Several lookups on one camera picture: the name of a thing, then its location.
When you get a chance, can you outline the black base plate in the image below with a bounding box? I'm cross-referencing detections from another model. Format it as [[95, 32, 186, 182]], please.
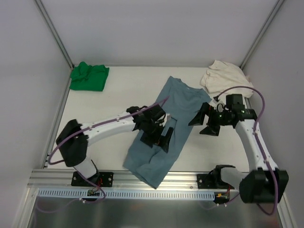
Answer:
[[196, 172, 235, 190], [71, 171, 114, 188]]

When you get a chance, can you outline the left aluminium frame post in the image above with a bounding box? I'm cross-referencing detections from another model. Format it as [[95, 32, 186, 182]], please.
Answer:
[[33, 0, 75, 69]]

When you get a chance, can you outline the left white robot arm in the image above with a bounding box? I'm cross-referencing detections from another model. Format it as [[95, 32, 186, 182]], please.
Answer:
[[56, 104, 173, 186]]

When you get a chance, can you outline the white slotted cable duct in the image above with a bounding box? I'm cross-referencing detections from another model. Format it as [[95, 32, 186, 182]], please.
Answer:
[[38, 188, 215, 201]]

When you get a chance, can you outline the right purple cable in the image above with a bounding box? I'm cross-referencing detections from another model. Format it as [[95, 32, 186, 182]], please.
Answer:
[[201, 85, 280, 216]]

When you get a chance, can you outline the right aluminium frame post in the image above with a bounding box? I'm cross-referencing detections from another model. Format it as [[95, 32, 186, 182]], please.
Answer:
[[239, 0, 286, 70]]

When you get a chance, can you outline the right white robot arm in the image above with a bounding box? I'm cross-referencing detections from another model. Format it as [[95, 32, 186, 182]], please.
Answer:
[[189, 94, 289, 204]]

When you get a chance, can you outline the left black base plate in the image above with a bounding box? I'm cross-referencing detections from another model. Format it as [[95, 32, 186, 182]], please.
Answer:
[[71, 171, 114, 188]]

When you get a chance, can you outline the aluminium mounting rail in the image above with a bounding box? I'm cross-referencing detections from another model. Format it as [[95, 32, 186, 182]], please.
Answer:
[[27, 167, 285, 190]]

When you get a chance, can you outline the green folded t-shirt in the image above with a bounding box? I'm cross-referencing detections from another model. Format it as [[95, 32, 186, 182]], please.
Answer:
[[69, 62, 110, 92]]

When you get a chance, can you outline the cream white t-shirt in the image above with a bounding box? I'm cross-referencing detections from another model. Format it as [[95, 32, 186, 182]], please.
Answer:
[[200, 60, 253, 94]]

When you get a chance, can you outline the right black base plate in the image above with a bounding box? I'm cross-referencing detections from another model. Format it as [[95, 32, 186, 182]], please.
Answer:
[[196, 172, 235, 190]]

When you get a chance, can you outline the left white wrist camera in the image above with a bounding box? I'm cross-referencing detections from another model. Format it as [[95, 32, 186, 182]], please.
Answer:
[[158, 114, 171, 127]]

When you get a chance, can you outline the aluminium frame post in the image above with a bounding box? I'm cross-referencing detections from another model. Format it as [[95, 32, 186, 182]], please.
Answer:
[[33, 0, 75, 69], [239, 0, 286, 70]]

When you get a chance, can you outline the blue-grey t-shirt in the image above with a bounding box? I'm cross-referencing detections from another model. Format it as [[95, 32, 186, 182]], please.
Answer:
[[123, 76, 211, 189]]

